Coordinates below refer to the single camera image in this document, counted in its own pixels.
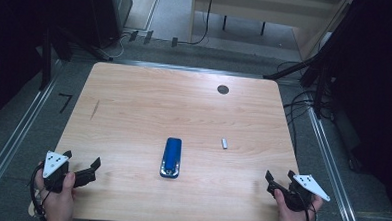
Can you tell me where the hand-held gripper black cable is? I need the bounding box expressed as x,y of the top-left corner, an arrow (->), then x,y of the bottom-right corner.
27,162 -> 54,221
295,191 -> 319,221

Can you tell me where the person's right hand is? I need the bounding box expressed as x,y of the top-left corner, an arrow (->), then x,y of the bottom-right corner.
271,188 -> 325,221

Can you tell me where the right hand-held gripper black cable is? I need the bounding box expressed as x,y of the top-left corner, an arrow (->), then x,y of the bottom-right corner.
295,191 -> 319,221

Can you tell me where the thin black hanging cable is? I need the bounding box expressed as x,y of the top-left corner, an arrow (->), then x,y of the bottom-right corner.
177,0 -> 215,47

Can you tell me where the person's left hand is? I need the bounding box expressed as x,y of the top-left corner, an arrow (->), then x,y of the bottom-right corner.
32,162 -> 78,221

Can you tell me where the black metal stand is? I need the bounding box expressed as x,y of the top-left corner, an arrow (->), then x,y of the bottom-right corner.
38,23 -> 116,95
261,12 -> 349,121

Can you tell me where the metal floor rail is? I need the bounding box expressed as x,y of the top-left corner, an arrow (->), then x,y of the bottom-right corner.
0,58 -> 64,216
301,104 -> 369,221

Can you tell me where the left hand-held gripper black cable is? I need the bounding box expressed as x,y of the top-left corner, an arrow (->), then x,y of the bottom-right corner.
27,162 -> 54,221

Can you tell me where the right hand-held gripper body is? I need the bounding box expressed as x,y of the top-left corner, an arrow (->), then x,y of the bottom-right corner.
279,172 -> 332,213

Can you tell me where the tangle of black floor cables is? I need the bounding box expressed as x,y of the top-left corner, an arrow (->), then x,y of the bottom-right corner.
272,59 -> 337,158

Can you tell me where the black cabinet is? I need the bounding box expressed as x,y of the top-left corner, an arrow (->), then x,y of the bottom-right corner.
85,0 -> 134,51

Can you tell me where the light wooden desk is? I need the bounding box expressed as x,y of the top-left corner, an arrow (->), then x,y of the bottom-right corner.
186,0 -> 353,63

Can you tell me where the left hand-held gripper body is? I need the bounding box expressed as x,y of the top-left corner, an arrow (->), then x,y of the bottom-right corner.
41,150 -> 79,195

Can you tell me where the blue stapler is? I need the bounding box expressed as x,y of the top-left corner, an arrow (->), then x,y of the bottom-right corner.
158,136 -> 184,180

